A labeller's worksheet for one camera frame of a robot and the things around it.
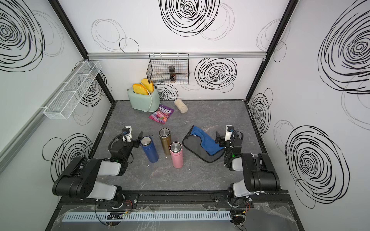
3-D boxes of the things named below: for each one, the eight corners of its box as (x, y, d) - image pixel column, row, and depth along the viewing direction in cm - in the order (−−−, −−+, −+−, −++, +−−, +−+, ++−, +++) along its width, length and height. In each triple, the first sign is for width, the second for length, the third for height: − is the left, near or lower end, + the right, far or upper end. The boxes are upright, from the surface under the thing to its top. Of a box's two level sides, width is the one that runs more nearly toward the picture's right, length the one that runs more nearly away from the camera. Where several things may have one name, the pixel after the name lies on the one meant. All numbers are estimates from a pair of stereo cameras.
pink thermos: (172, 168, 87) (169, 152, 70) (173, 158, 91) (170, 141, 74) (183, 168, 87) (182, 152, 70) (183, 158, 91) (182, 141, 74)
